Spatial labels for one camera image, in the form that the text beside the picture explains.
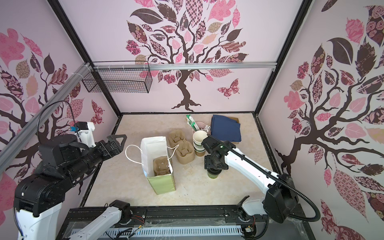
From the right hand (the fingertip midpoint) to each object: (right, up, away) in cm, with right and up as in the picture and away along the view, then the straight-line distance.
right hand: (212, 164), depth 80 cm
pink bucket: (-6, +22, +21) cm, 31 cm away
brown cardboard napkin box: (+21, +27, +31) cm, 46 cm away
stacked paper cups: (-7, +15, +6) cm, 18 cm away
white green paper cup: (0, -7, +2) cm, 7 cm away
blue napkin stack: (+13, +19, +27) cm, 35 cm away
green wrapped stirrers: (-12, +24, +12) cm, 30 cm away
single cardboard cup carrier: (-31, -4, +11) cm, 33 cm away
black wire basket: (-59, +54, +15) cm, 81 cm away
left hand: (-39, +14, -24) cm, 48 cm away
